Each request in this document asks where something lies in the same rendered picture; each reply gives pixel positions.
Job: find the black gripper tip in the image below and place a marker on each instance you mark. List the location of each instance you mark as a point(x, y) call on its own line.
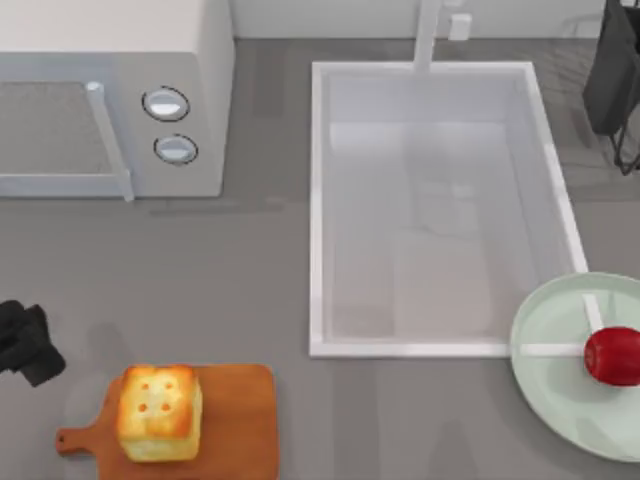
point(27, 340)

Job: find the red apple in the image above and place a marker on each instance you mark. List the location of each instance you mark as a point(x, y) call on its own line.
point(614, 356)

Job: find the wooden cutting board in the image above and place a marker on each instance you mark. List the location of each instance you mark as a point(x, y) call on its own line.
point(240, 420)

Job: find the round microwave knob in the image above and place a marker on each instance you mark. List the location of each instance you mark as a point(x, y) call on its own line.
point(175, 149)
point(165, 104)

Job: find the tall white tap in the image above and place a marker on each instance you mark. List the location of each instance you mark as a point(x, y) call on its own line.
point(425, 35)

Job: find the pale microwave oven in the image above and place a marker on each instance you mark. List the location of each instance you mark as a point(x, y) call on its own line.
point(200, 125)

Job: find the white sink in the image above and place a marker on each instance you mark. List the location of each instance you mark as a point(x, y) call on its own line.
point(430, 215)

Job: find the pale green divided plate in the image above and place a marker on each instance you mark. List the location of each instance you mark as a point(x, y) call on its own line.
point(555, 320)

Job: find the toasted bread loaf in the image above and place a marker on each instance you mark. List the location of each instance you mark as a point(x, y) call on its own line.
point(159, 412)

